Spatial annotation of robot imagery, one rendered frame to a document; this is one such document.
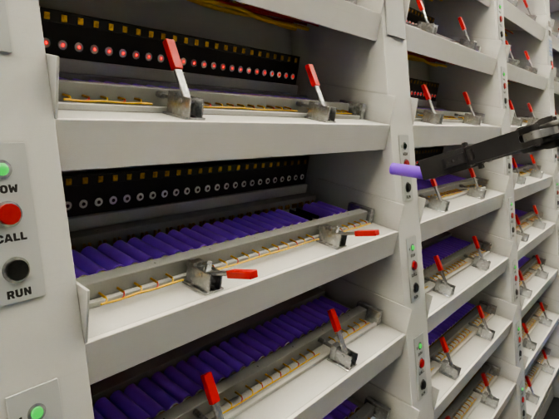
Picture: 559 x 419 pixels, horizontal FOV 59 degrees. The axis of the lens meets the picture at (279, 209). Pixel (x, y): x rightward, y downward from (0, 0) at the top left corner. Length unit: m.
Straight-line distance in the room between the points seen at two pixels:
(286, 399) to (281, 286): 0.16
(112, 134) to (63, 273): 0.13
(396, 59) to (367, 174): 0.21
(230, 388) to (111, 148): 0.36
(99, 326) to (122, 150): 0.16
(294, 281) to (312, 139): 0.20
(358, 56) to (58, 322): 0.69
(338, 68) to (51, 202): 0.65
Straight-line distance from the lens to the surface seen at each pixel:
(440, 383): 1.20
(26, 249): 0.43
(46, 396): 0.46
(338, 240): 0.75
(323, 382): 0.77
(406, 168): 0.76
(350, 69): 0.95
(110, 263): 0.57
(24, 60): 0.45
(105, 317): 0.50
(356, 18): 0.86
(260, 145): 0.62
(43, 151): 0.44
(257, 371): 0.72
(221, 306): 0.56
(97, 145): 0.47
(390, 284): 0.94
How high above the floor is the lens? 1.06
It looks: 5 degrees down
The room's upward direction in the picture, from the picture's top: 6 degrees counter-clockwise
